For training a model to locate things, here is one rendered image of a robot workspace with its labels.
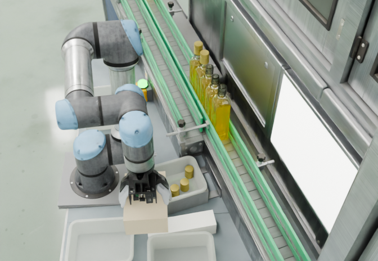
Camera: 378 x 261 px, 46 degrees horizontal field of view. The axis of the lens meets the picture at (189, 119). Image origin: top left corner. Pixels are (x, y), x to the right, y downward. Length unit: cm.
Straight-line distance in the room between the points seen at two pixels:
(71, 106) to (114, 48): 38
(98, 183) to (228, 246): 53
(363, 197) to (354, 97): 67
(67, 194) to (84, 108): 73
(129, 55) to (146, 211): 49
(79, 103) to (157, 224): 41
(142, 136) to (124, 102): 12
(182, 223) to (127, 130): 67
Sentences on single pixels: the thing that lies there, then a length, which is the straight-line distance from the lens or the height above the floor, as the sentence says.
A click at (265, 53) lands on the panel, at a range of 149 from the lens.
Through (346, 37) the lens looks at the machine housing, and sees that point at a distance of 115.
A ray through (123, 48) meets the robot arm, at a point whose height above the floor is 134.
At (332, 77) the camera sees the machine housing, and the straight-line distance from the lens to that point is 123.
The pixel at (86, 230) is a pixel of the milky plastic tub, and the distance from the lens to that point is 168.
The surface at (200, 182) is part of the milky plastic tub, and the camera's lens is 170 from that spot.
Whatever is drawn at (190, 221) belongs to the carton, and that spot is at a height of 81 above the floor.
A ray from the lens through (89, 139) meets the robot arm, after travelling 163.
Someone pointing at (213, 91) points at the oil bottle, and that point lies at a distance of 163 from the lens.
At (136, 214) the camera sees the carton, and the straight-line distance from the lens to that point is 127.
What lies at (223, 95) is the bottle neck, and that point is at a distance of 159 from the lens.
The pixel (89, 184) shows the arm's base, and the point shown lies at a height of 82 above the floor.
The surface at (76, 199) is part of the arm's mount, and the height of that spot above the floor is 77.
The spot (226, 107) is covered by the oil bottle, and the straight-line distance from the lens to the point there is 162.
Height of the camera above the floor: 220
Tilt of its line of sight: 47 degrees down
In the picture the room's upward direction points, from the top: straight up
